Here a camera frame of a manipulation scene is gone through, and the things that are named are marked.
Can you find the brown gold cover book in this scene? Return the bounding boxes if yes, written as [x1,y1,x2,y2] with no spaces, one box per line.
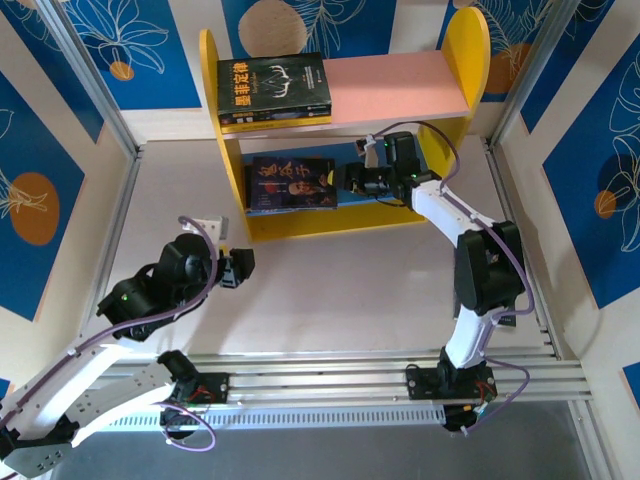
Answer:
[242,163,337,216]

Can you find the black wolf eyes book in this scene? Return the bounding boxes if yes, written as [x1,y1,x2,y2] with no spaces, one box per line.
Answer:
[218,103,333,127]

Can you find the black antler cover book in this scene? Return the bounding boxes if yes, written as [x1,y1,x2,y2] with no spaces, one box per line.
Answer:
[215,52,333,117]

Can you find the blue shelf board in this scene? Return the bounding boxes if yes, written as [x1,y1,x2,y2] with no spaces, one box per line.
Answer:
[240,134,437,219]

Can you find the pink shelf board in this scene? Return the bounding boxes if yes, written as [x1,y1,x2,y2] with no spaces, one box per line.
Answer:
[219,49,474,135]

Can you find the yellow bookshelf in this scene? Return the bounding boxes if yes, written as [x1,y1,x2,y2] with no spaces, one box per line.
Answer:
[198,5,492,245]

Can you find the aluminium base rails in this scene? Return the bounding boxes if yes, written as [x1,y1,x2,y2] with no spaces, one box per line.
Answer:
[89,349,596,404]

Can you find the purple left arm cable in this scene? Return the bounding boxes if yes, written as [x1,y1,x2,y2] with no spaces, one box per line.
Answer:
[0,214,224,455]

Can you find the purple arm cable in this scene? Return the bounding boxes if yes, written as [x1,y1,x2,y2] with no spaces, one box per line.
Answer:
[373,122,534,437]
[0,214,224,455]

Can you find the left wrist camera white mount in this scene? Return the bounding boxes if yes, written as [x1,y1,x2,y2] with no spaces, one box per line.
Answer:
[192,213,230,244]

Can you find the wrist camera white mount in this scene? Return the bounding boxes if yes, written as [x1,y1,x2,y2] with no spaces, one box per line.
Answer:
[355,133,380,170]
[192,213,230,244]

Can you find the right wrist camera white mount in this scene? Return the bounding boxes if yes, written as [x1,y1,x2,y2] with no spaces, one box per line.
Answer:
[355,133,380,170]

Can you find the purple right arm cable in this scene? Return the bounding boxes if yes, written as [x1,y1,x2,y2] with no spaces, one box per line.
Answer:
[373,122,534,437]

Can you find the aluminium frame post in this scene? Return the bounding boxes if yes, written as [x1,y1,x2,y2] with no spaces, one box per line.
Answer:
[34,0,146,159]
[489,0,584,149]

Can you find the white slotted cable duct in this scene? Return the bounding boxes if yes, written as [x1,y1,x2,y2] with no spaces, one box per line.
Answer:
[99,404,446,434]

